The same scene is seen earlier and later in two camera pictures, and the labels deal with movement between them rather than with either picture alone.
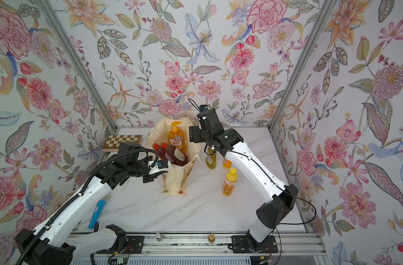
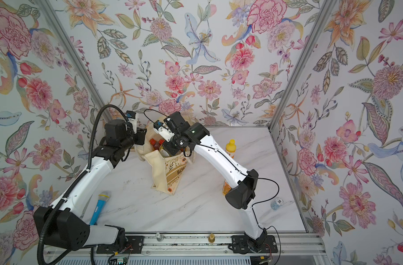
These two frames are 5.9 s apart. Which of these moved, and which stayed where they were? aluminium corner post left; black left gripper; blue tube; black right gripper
Moved: black right gripper; black left gripper
Stayed: blue tube; aluminium corner post left
